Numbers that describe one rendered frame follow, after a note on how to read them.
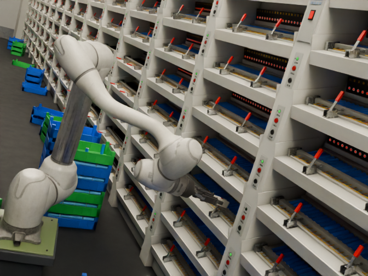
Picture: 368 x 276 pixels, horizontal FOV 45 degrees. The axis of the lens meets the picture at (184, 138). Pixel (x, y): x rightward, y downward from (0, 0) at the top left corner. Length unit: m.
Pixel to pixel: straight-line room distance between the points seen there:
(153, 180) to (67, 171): 0.52
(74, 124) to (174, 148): 0.57
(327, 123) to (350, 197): 0.23
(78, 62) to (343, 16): 0.95
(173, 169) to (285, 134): 0.40
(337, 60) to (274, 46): 0.34
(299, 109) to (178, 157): 0.44
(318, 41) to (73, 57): 0.88
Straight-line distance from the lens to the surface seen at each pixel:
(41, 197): 1.93
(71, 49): 1.76
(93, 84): 1.73
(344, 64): 1.43
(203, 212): 1.93
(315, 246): 1.44
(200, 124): 2.21
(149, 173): 1.65
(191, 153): 1.54
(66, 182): 2.06
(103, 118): 3.53
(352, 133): 1.35
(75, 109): 1.95
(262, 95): 1.70
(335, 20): 1.60
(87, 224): 2.65
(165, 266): 2.23
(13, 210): 1.94
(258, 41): 1.81
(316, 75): 1.59
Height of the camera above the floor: 1.18
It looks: 12 degrees down
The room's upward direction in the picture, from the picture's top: 17 degrees clockwise
